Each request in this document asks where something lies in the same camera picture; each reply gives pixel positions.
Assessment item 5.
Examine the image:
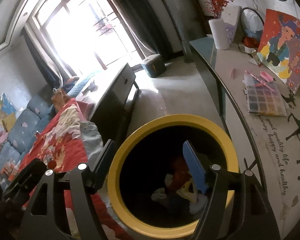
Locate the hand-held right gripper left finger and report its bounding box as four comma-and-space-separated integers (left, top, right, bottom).
20, 139, 115, 240

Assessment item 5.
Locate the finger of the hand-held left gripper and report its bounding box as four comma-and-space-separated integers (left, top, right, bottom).
1, 159, 48, 204

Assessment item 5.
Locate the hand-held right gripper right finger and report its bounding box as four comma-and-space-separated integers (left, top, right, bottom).
182, 141, 282, 240

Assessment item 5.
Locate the yellow rimmed trash bin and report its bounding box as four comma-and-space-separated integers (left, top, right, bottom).
107, 115, 240, 233

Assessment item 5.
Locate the orange floral cloth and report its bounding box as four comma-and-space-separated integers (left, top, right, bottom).
0, 161, 19, 180

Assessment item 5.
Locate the light blue quilt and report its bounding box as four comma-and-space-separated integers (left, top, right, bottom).
79, 121, 104, 162

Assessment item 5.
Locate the red floral blanket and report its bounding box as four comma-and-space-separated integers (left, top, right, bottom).
15, 99, 130, 240

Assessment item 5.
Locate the pink clothes pile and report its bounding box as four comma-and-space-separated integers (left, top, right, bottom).
0, 130, 9, 150

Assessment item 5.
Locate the yellow cushion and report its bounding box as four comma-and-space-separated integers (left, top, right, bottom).
2, 119, 17, 133

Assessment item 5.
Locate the blue patterned sofa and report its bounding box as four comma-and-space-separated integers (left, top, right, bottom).
0, 71, 100, 188

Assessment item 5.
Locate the country map poster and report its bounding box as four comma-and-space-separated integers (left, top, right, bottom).
0, 92, 17, 130

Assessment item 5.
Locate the side table with print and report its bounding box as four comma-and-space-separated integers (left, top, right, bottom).
189, 36, 300, 240

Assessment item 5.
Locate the orange plush toy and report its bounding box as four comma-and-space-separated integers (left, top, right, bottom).
51, 87, 70, 113

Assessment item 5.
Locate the wooden coffee table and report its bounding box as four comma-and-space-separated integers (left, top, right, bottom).
82, 62, 140, 153

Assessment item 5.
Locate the clear bead organiser box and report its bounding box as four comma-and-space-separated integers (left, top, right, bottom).
242, 79, 288, 117

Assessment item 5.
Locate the pink pen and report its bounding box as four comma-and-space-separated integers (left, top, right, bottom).
245, 74, 268, 87

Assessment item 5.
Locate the blue square stool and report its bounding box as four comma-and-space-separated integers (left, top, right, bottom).
141, 54, 167, 78

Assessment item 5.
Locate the pink plastic tray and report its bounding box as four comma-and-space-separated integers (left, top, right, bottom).
259, 71, 275, 83

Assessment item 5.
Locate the dark grey curtain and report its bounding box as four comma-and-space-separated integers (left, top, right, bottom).
22, 29, 63, 88
102, 0, 175, 60

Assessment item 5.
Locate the small picture card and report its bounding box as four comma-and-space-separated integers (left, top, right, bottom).
251, 51, 263, 67

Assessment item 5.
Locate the small white cup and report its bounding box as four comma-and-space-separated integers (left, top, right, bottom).
244, 36, 259, 54

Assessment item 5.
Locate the grey standing air conditioner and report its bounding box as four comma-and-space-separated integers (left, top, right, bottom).
150, 0, 205, 64

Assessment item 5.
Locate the glass balcony door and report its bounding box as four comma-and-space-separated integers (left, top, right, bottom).
25, 0, 145, 78

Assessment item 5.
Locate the hanging red blue laundry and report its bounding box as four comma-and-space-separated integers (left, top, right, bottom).
94, 17, 115, 34

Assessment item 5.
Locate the colourful figure painting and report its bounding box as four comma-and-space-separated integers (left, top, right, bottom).
256, 9, 300, 95

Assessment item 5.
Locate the round black rimmed mirror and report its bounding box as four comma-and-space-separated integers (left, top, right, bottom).
240, 7, 264, 47

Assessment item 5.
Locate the white lilac box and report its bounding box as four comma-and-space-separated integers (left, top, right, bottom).
220, 5, 242, 43

